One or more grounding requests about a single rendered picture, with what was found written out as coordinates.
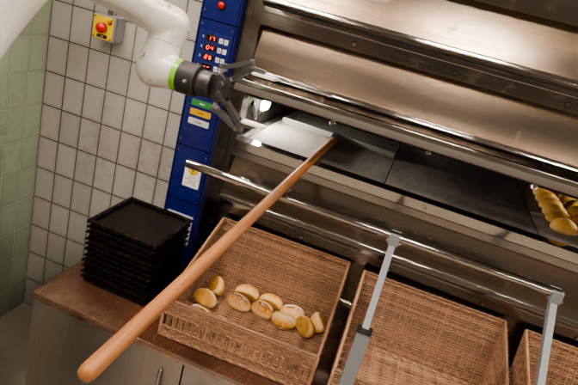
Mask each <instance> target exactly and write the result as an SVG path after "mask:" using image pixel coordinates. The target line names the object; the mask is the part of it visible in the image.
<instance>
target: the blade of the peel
mask: <svg viewBox="0 0 578 385"><path fill-rule="evenodd" d="M282 123H285V124H288V125H293V126H296V127H298V128H301V129H304V130H307V131H311V132H314V133H316V134H319V135H322V136H325V137H327V138H330V136H331V135H332V134H334V133H335V132H336V133H340V134H341V138H340V141H341V142H343V143H346V144H351V145H353V146H356V147H359V148H361V149H365V150H370V151H372V152H375V153H378V154H380V155H383V156H388V157H390V158H394V155H395V154H396V152H397V149H398V147H399V145H400V144H399V143H396V142H393V141H390V140H388V139H384V138H381V137H377V136H374V135H372V134H368V133H365V132H363V131H358V130H355V129H353V128H349V127H346V126H344V125H339V124H336V123H335V124H333V125H331V124H330V121H327V120H325V119H320V118H317V117H314V116H311V115H309V114H306V113H301V112H297V113H293V114H290V115H287V116H285V117H283V120H282Z"/></svg>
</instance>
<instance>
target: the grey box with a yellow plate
mask: <svg viewBox="0 0 578 385"><path fill-rule="evenodd" d="M108 21H111V22H112V25H111V26H109V25H108ZM98 22H102V23H104V24H105V25H106V31H105V32H104V33H98V32H97V31H96V30H95V25H96V23H98ZM125 23H126V19H125V18H123V17H120V16H117V15H108V13H106V12H95V13H94V20H93V27H92V34H91V37H93V38H96V39H98V40H103V41H106V42H109V43H112V44H115V43H122V41H123V35H124V29H125Z"/></svg>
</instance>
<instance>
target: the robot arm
mask: <svg viewBox="0 0 578 385"><path fill-rule="evenodd" d="M47 1H48V0H0V60H1V58H2V57H3V55H4V54H5V53H6V52H7V50H8V49H9V47H10V46H11V45H12V43H13V42H14V41H15V39H16V38H17V36H18V35H19V34H20V32H21V31H22V30H23V29H24V28H25V27H26V26H27V24H28V23H29V22H30V21H31V19H32V18H33V17H34V16H35V14H36V13H37V12H38V11H39V10H40V8H41V7H42V6H43V5H44V4H45V3H46V2H47ZM89 1H91V2H93V3H96V4H98V5H100V6H102V7H104V8H106V9H109V10H111V11H113V12H114V13H115V14H117V15H120V16H122V17H124V18H125V19H127V20H128V21H130V22H132V23H134V24H135V25H137V26H138V27H140V28H143V29H144V30H146V31H147V32H148V36H147V39H146V41H145V43H144V46H143V48H142V50H141V52H140V54H139V55H138V58H137V61H136V65H135V69H136V73H137V75H138V78H139V79H140V81H141V82H142V83H144V84H146V85H147V86H150V87H153V88H163V89H170V90H173V91H175V92H178V93H182V94H185V95H189V96H192V97H197V96H202V97H205V98H207V99H210V100H212V101H213V104H212V107H211V108H210V111H211V112H213V113H216V114H217V115H218V116H219V117H220V118H221V119H222V120H223V121H224V122H225V123H226V124H227V125H228V126H229V127H230V128H231V129H232V130H233V131H238V130H240V128H241V127H244V128H247V129H253V128H254V127H255V128H258V129H261V130H265V129H267V125H263V124H260V123H257V122H254V121H252V120H248V119H242V118H241V117H240V115H239V114H238V112H237V110H236V109H235V108H234V107H233V105H232V104H231V100H230V99H229V98H230V97H231V91H232V88H233V86H232V82H234V81H236V80H237V79H239V78H241V77H243V76H246V75H248V74H249V73H251V75H253V76H258V77H261V78H265V79H268V80H270V81H273V82H277V81H279V78H278V77H275V76H270V75H267V74H266V73H267V71H266V70H263V69H260V68H257V67H255V60H254V59H250V60H246V61H242V62H237V63H234V64H225V63H223V64H219V65H218V67H219V68H220V70H219V73H216V72H213V71H209V70H206V68H205V66H204V65H201V64H196V63H193V62H190V61H187V60H184V59H181V58H179V57H180V54H181V50H182V48H183V46H184V43H185V41H186V39H187V37H188V35H189V32H190V28H191V25H190V20H189V18H188V15H187V14H186V13H185V11H183V10H182V9H180V8H178V7H176V6H175V5H173V4H171V3H167V2H165V1H164V0H89ZM248 64H249V68H248V69H246V70H243V71H241V72H239V73H237V74H236V75H234V76H231V77H229V78H228V77H227V76H226V74H225V73H224V72H225V71H227V70H228V69H231V68H236V67H240V66H245V65H248ZM219 102H221V103H222V104H223V106H224V107H225V108H226V109H227V111H228V112H229V114H230V115H231V117H232V118H231V117H230V116H229V115H228V114H227V113H225V112H224V111H223V110H222V109H221V108H220V106H219V105H218V103H219ZM233 119H234V120H233Z"/></svg>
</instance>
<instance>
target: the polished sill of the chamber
mask: <svg viewBox="0 0 578 385"><path fill-rule="evenodd" d="M233 148H236V149H239V150H243V151H246V152H249V153H251V154H254V155H256V156H260V157H263V158H266V159H268V160H271V161H274V162H278V163H281V164H284V165H287V166H289V167H292V168H298V167H299V166H300V165H301V164H303V163H304V162H305V161H306V160H307V159H308V158H307V157H304V156H300V155H297V154H294V153H292V152H289V151H286V150H282V149H279V148H276V147H273V146H271V145H268V144H264V143H261V142H258V141H255V140H253V139H250V138H247V137H243V136H239V137H236V138H235V140H234V144H233ZM306 173H309V174H314V175H316V176H319V177H322V178H324V179H327V180H332V181H334V182H337V183H339V184H342V185H344V186H349V187H352V188H354V189H357V190H360V191H362V192H365V193H370V194H372V195H375V196H378V197H380V198H382V199H387V200H389V201H392V202H395V203H398V204H400V205H405V206H408V207H410V208H413V209H416V210H418V211H423V212H425V213H427V214H430V215H433V216H436V217H440V218H443V219H445V220H448V221H451V222H454V223H458V224H461V225H464V226H466V227H468V228H471V229H475V230H478V231H481V232H483V233H486V234H489V235H493V236H496V237H499V238H501V239H504V240H507V241H510V242H513V243H516V244H519V245H521V246H524V247H527V248H531V249H534V250H537V251H539V252H542V253H545V254H549V255H552V256H554V257H557V258H559V259H562V260H566V261H569V262H572V263H575V264H577V265H578V248H577V247H572V246H570V245H567V244H564V243H561V242H559V241H554V240H551V239H549V238H546V237H543V236H541V235H536V234H533V233H531V232H528V231H525V230H523V229H518V228H515V227H513V226H510V225H507V224H505V223H500V222H497V221H495V220H492V219H489V218H486V217H482V216H479V215H477V214H474V213H471V212H468V211H464V210H461V209H459V208H456V207H453V206H450V205H447V204H444V203H441V202H439V201H436V200H433V199H429V198H426V197H423V196H421V195H418V194H415V193H412V192H408V191H405V190H403V189H400V188H397V187H394V186H390V185H387V184H385V183H382V182H379V181H376V180H372V179H369V178H366V177H364V176H361V175H358V174H354V173H351V172H348V171H346V170H343V169H340V168H336V167H333V166H330V165H328V164H325V163H322V162H318V161H316V162H315V163H314V164H313V165H312V166H311V167H310V168H309V169H308V170H307V171H306Z"/></svg>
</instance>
